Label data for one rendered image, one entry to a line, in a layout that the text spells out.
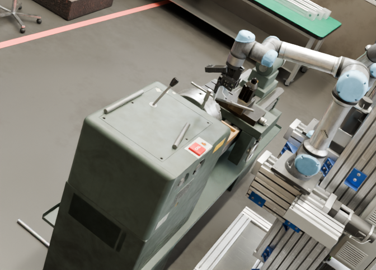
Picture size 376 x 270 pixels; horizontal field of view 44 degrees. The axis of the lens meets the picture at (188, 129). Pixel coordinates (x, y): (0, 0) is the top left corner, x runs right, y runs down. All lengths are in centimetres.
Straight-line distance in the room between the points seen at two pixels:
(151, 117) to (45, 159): 164
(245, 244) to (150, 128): 148
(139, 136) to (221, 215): 183
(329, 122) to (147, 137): 78
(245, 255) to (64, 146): 161
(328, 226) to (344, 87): 72
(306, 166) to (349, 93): 40
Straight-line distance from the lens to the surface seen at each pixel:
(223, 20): 645
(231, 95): 315
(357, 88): 198
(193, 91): 248
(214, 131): 220
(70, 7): 548
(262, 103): 347
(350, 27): 676
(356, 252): 267
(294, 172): 235
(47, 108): 410
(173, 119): 216
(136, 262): 223
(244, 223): 342
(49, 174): 351
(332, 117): 206
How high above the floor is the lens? 245
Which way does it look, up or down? 34 degrees down
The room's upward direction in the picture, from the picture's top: 23 degrees clockwise
